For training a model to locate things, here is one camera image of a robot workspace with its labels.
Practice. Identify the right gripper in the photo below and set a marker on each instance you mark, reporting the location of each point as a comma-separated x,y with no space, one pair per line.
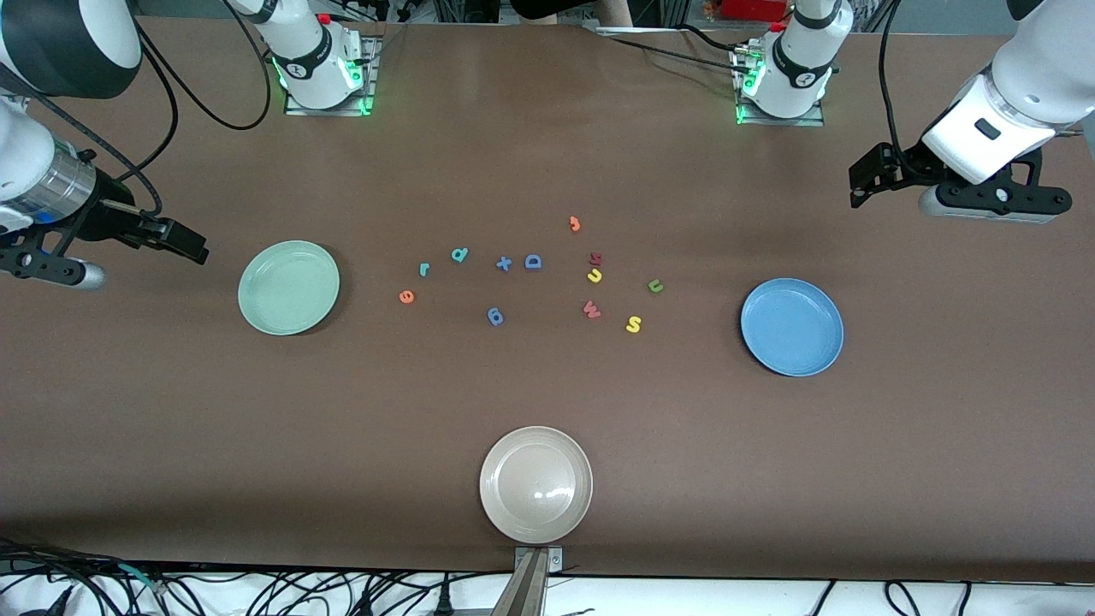
109,216

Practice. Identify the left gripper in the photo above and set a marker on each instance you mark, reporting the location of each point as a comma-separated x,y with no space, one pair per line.
907,165

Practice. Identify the yellow foam letter s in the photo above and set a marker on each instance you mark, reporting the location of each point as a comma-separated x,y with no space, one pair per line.
633,323

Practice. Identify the teal foam letter d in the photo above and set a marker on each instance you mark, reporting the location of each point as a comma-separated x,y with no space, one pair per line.
459,254

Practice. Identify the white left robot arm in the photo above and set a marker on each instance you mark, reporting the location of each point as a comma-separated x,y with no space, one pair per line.
1052,60

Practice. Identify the light green plate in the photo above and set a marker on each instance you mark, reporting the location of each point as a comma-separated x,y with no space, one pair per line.
287,291

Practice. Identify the blue plate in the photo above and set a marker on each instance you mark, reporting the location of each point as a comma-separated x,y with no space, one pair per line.
796,351

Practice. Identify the red box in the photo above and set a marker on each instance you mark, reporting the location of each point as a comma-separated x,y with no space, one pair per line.
753,8

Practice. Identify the person bare leg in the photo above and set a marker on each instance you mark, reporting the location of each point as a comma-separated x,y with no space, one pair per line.
616,10

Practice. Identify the red foam letter w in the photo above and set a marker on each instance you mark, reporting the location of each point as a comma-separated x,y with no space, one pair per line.
591,309

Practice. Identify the blue foam letter g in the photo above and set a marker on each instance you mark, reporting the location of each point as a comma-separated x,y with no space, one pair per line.
495,316

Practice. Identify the blue foam letter x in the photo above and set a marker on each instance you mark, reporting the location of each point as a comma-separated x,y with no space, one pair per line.
504,263

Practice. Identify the blue foam letter D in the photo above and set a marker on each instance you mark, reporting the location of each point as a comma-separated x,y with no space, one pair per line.
533,262

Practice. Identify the beige plate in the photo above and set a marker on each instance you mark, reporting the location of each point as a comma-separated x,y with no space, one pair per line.
535,483

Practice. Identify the black power plug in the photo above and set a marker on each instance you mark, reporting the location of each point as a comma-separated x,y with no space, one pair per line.
444,603

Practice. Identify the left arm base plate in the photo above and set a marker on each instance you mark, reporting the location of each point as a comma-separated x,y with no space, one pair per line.
770,122

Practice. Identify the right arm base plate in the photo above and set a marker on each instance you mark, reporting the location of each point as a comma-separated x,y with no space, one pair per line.
371,81

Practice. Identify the aluminium camera post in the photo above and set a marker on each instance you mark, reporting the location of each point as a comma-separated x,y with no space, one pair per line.
529,590

